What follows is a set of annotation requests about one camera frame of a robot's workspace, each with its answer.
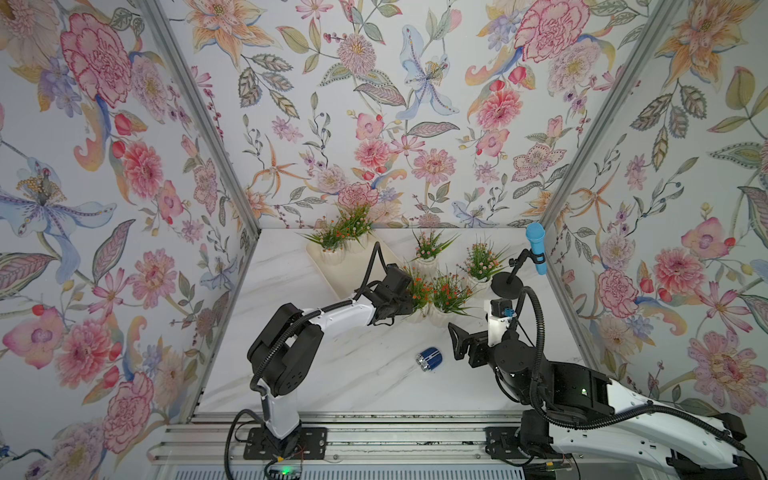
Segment pink flower potted plant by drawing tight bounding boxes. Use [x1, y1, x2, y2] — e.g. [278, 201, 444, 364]
[303, 222, 346, 266]

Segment blue microphone on stand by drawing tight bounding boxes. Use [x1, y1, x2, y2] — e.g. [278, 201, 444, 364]
[491, 222, 548, 300]

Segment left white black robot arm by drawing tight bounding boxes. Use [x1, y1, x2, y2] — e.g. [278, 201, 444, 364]
[223, 242, 415, 479]

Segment blue silver small cylinder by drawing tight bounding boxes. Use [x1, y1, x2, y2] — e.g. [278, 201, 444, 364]
[415, 347, 443, 372]

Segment orange flower potted plant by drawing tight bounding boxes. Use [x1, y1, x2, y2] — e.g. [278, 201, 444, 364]
[334, 204, 373, 253]

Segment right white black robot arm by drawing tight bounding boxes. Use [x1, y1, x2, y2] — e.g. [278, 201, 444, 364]
[447, 287, 767, 479]

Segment right aluminium corner post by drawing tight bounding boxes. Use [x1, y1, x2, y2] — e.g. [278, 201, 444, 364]
[541, 0, 677, 230]

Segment aluminium corner post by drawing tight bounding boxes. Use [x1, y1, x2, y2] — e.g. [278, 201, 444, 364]
[541, 0, 677, 230]
[137, 0, 261, 240]

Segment red flower potted plant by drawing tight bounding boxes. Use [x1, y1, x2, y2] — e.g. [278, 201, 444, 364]
[428, 273, 473, 327]
[405, 266, 433, 323]

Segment pink flower plant back right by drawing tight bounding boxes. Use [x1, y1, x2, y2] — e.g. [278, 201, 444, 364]
[459, 240, 509, 295]

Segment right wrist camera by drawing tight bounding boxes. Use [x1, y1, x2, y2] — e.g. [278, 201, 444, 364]
[485, 298, 519, 347]

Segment left aluminium corner post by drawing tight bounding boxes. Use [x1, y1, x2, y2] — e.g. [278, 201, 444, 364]
[137, 0, 261, 240]

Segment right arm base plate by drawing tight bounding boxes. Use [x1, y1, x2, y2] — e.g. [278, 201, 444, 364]
[484, 426, 563, 464]

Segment aluminium front rail frame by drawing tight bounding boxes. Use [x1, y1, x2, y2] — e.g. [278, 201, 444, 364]
[146, 410, 661, 480]

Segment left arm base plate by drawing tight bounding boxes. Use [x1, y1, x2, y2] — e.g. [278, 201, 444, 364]
[243, 424, 328, 461]

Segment cream rectangular storage box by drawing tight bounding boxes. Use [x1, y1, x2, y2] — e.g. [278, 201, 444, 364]
[305, 233, 405, 299]

